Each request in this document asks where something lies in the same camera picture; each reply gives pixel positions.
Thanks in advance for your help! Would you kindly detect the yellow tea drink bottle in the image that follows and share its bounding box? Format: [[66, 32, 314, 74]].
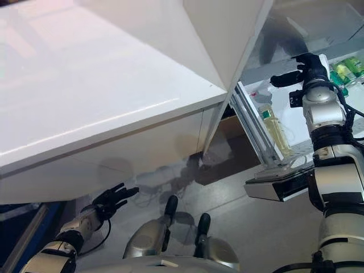
[[261, 104, 293, 157]]

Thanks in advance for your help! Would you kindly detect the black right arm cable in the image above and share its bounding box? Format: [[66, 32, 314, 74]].
[[332, 85, 364, 148]]

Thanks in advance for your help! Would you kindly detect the silver robot torso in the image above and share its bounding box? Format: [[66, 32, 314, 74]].
[[93, 251, 242, 273]]

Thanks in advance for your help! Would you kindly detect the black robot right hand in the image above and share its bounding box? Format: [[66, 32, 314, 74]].
[[270, 53, 332, 89]]

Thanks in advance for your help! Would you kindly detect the white fridge drawer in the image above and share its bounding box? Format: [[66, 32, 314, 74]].
[[230, 42, 364, 202]]

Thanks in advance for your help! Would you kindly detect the tall white cabinet panel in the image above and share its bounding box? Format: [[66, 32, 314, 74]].
[[181, 0, 274, 154]]

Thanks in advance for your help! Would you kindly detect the stainless steel fridge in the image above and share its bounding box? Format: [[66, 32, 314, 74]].
[[204, 0, 364, 202]]

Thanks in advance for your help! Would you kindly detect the silver robot leg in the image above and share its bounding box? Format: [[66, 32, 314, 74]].
[[122, 195, 179, 259], [195, 213, 239, 265]]

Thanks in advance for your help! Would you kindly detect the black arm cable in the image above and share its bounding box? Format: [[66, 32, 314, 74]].
[[332, 85, 364, 148], [76, 217, 112, 255]]

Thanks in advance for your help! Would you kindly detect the silver robot left leg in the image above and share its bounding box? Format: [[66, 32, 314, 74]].
[[122, 195, 179, 259]]

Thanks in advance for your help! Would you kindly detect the dark blue box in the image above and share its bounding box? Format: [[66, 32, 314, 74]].
[[0, 201, 66, 273]]

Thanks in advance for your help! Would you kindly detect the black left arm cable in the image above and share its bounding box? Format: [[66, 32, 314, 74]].
[[76, 217, 112, 255]]

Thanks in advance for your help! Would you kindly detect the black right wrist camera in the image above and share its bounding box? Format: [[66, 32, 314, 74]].
[[288, 89, 307, 109]]

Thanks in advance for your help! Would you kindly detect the silver robot right leg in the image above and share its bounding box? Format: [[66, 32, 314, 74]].
[[195, 213, 239, 265]]

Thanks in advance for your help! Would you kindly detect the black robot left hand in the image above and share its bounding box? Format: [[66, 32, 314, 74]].
[[92, 183, 140, 221]]

